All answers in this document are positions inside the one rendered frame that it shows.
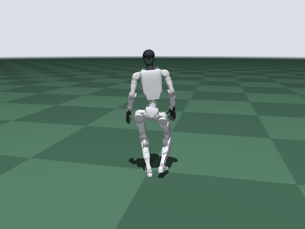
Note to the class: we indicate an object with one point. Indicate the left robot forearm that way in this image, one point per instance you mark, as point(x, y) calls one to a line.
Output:
point(130, 104)

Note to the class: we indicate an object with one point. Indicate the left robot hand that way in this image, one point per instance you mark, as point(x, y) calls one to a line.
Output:
point(127, 117)

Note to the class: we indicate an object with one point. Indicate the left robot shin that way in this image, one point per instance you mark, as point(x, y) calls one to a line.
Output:
point(146, 156)

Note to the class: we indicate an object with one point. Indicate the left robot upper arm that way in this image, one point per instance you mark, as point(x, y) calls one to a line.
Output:
point(133, 87)

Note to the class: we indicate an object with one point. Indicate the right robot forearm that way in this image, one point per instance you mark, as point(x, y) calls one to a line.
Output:
point(172, 101)

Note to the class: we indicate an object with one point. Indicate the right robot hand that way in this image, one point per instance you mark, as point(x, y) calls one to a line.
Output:
point(172, 114)

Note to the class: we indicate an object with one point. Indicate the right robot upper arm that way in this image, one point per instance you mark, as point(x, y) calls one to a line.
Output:
point(168, 81)

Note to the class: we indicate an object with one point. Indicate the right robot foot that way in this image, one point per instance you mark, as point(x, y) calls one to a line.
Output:
point(161, 169)

